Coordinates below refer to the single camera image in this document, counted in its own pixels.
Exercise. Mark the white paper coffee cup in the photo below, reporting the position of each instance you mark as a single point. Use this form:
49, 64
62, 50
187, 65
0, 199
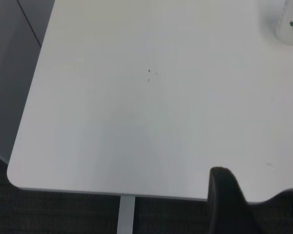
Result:
288, 26

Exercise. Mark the white table leg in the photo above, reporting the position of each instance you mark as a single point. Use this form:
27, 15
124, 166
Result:
125, 214

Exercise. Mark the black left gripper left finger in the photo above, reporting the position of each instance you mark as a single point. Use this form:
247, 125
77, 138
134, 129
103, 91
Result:
224, 207

